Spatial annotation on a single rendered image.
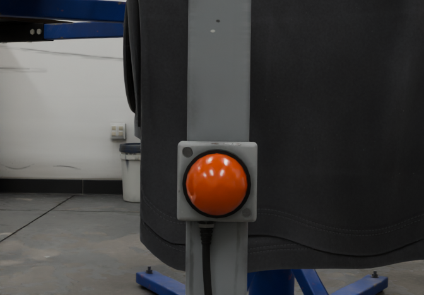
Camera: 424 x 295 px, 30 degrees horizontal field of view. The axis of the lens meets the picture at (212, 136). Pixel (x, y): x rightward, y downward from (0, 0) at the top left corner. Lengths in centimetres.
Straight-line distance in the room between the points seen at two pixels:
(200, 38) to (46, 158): 510
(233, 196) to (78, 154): 508
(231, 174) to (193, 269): 8
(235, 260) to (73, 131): 504
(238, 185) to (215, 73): 8
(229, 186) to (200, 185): 2
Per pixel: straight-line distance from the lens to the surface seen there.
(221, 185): 46
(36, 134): 560
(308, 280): 203
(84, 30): 250
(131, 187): 514
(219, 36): 50
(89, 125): 552
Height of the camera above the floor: 70
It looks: 3 degrees down
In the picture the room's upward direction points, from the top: 1 degrees clockwise
